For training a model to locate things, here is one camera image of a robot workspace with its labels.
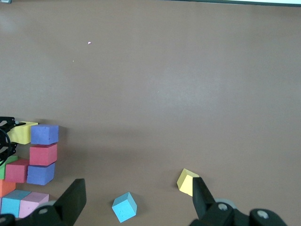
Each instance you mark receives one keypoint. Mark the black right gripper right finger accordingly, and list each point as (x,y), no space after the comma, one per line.
(202,197)

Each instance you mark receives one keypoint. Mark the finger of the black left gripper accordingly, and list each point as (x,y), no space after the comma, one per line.
(9,122)
(14,147)

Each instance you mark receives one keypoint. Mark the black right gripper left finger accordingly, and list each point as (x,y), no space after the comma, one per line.
(73,197)

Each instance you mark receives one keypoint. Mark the yellow foam cube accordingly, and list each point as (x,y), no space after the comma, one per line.
(185,183)
(22,133)

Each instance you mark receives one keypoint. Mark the green foam cube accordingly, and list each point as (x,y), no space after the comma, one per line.
(3,168)

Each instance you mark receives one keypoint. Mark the red foam cube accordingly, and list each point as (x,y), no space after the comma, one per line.
(43,154)
(16,171)

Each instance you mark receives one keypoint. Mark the purple foam cube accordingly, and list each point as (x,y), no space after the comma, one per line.
(44,134)
(41,174)

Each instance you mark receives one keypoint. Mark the orange foam cube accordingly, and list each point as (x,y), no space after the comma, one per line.
(7,187)

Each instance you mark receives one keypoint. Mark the light pink foam cube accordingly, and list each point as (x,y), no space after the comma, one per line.
(33,204)

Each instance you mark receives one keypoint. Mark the light blue foam cube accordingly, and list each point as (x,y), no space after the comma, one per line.
(11,204)
(124,208)

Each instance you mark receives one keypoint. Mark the brown table cover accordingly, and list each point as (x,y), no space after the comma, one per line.
(164,94)

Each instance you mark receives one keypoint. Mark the white table edge rail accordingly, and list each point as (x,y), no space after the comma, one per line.
(235,2)

